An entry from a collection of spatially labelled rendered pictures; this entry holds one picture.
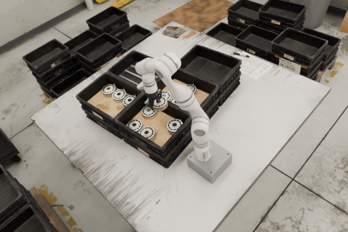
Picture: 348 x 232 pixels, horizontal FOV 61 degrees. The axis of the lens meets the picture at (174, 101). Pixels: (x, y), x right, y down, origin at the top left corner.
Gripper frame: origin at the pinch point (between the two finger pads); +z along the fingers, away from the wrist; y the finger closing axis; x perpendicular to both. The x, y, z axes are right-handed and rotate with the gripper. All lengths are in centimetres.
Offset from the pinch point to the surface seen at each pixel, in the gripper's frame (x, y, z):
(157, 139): -7.2, -10.0, 17.2
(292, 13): 6, 209, 50
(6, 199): 66, -96, 51
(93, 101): 54, -13, 17
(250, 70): -15, 88, 30
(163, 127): -3.8, -1.0, 17.2
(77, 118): 64, -26, 30
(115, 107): 35.7, -7.5, 17.1
